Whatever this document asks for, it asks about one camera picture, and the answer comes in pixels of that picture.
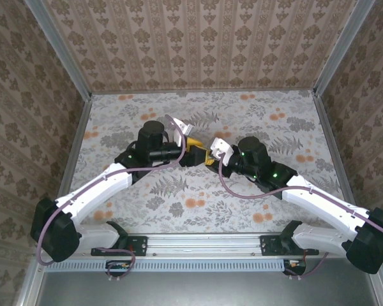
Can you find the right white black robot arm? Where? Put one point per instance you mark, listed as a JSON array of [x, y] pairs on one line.
[[322, 199]]

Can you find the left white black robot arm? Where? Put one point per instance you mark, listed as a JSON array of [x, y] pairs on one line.
[[92, 191]]

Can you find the grey metal sheet panel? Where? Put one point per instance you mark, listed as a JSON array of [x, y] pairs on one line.
[[204, 290]]

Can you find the aluminium rear frame rail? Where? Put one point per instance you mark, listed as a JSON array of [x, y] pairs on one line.
[[204, 92]]

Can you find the aluminium side frame rail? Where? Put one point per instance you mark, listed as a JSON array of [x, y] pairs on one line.
[[331, 140], [74, 143]]

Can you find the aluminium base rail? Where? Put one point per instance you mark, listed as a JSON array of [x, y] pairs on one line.
[[204, 243]]

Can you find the aluminium upright frame post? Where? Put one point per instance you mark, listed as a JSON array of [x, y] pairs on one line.
[[64, 54], [341, 48]]

